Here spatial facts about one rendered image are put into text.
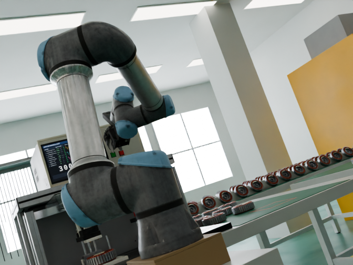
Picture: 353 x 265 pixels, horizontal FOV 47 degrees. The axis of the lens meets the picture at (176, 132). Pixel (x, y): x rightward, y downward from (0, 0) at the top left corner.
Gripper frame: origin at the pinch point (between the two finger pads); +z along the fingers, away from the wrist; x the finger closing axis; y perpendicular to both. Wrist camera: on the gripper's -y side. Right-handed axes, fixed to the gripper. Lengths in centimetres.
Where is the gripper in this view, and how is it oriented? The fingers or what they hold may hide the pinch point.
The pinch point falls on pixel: (112, 146)
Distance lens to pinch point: 177.5
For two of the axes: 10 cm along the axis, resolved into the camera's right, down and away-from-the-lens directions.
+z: -2.2, 6.5, 7.3
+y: 4.6, 7.3, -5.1
